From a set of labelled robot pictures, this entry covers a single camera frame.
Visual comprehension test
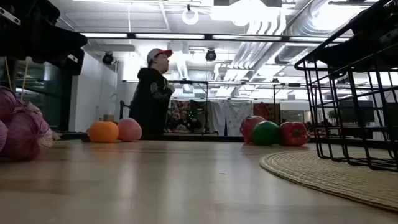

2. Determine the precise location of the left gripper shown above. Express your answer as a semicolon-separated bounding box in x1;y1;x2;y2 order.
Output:
0;0;88;76

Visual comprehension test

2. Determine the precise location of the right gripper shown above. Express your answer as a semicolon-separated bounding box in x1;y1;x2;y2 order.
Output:
313;0;398;73

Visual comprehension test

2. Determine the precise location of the pink peach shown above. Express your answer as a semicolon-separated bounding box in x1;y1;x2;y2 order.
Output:
117;118;143;142

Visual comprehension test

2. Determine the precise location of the red bell pepper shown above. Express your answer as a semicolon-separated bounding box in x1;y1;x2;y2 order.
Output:
279;121;309;147

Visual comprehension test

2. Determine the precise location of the green bell pepper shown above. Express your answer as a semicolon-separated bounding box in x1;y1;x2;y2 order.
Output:
251;120;281;146

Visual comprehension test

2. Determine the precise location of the black ceiling spot lamp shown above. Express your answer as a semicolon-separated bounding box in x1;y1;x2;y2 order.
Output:
205;48;218;62
101;51;116;66

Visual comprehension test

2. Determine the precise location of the green potted plant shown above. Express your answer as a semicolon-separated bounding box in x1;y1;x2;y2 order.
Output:
328;108;341;126

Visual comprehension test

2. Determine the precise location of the person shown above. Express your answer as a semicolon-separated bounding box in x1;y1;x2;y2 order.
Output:
128;47;176;140

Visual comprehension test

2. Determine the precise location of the orange patterned hanging cloth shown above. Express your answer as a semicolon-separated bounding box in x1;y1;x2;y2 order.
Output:
253;102;281;124

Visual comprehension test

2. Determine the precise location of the round woven straw placemat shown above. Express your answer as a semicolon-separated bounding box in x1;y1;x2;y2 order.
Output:
259;150;398;213

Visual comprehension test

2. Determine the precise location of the black metal rack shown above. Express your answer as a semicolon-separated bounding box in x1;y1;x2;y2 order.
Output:
161;80;210;135

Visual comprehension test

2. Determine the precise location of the brown patterned hanging cloth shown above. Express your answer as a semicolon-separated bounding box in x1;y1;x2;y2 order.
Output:
169;99;191;133

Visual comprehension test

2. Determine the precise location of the white hanging cloth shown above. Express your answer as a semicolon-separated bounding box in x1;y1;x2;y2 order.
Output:
225;100;254;137

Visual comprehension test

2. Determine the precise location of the black bar with light strips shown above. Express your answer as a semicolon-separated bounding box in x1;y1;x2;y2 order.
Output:
79;32;351;44

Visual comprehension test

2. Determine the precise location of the grey hanging cloth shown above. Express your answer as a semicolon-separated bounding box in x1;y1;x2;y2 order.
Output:
206;100;227;136

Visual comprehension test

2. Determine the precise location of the yellow cable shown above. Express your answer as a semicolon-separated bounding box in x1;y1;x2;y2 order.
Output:
4;57;12;91
20;57;30;101

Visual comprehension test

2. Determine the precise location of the black wire basket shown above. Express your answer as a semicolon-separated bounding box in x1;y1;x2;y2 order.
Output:
294;0;398;172

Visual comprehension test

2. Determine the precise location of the white ceiling ring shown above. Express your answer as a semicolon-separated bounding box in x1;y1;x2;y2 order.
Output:
181;7;200;26

